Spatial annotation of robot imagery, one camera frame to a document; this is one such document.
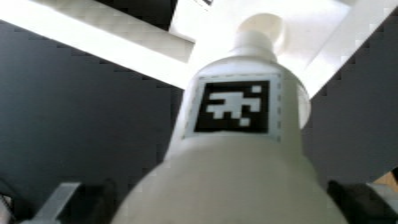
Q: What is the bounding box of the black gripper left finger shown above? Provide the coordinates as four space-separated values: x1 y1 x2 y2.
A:
16 179 121 224

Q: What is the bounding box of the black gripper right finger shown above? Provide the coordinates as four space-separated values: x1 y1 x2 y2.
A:
327 181 398 224

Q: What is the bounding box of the white lamp bulb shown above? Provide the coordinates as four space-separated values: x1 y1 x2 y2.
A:
111 14 349 224

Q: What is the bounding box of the white L-shaped border frame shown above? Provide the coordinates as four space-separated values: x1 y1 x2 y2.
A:
0 0 398 93

